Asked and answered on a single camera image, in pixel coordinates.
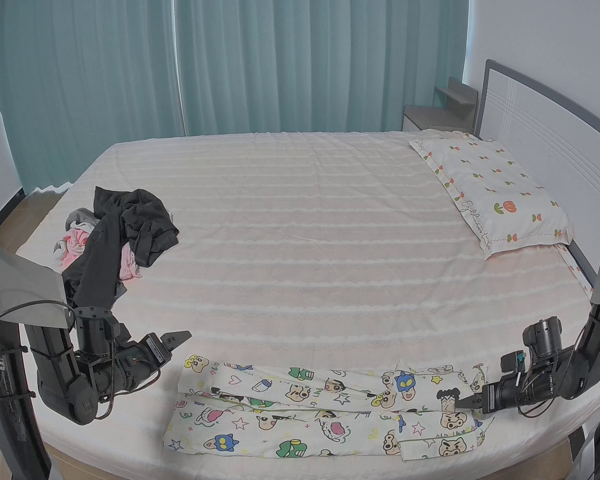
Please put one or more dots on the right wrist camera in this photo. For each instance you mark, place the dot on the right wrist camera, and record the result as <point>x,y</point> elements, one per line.
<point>513,362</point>

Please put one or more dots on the grey bedside table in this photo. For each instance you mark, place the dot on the grey bedside table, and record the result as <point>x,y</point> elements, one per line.
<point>427,115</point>

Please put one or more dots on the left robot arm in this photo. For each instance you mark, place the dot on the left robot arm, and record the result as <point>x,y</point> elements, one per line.
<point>55,368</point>

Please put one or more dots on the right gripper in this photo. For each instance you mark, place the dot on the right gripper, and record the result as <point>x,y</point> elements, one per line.
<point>502,397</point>

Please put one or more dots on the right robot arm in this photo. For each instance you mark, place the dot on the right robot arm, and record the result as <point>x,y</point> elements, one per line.
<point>585,368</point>

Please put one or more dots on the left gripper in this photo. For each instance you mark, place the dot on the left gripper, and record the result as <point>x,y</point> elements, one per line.
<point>137,365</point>

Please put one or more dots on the blue-green curtain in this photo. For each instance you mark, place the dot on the blue-green curtain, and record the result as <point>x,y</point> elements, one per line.
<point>320,43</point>
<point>90,68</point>

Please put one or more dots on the pile of clothes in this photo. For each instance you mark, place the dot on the pile of clothes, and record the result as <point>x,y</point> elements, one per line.
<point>105,248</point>

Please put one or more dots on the white printed pillow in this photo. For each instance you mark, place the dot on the white printed pillow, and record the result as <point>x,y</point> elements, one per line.
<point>500,193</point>

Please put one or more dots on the white printed pyjama top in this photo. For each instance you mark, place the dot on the white printed pyjama top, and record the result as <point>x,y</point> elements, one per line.
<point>290,418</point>

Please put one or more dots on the bed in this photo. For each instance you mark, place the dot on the bed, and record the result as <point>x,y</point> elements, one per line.
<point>305,248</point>

